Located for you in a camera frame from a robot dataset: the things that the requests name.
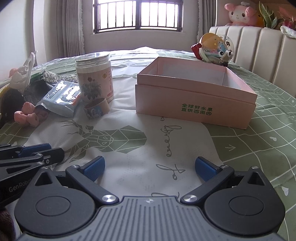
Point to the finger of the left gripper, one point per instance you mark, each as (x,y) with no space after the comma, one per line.
(34,147)
(21,165)

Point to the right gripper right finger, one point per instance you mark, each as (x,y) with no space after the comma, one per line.
(215,177)

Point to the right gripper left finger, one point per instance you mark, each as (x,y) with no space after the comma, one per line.
(83,178)

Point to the cardboard tape roll core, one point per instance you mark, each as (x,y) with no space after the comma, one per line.
(97,108)

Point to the blue wet wipes pack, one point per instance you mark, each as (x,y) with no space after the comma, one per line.
(62,99)

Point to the green white tablecloth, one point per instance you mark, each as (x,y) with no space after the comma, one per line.
(154,156)

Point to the white plastic bag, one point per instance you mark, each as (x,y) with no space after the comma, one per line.
(21,79)

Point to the grey knitted cloth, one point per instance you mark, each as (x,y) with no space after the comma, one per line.
(54,78)

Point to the pink cardboard box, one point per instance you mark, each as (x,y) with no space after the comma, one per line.
(192,90)

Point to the clear jar floral label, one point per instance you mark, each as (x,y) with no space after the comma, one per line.
(94,73)

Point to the grey curtain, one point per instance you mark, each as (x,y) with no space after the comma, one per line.
(70,28)

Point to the round transparent toy bag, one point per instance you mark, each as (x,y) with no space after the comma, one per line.
(216,49)

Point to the beige upholstered sofa back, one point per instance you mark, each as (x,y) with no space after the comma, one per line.
(264,51)

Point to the window with black bars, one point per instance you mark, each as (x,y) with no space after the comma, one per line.
(111,16)

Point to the white cloth on sofa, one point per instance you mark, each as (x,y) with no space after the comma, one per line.
(291,33)

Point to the pink plush bunny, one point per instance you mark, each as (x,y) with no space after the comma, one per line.
(243,15)

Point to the potted green plant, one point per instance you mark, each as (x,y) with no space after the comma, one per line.
(270,17)

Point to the red leaf plant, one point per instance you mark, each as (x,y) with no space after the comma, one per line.
(288,20)

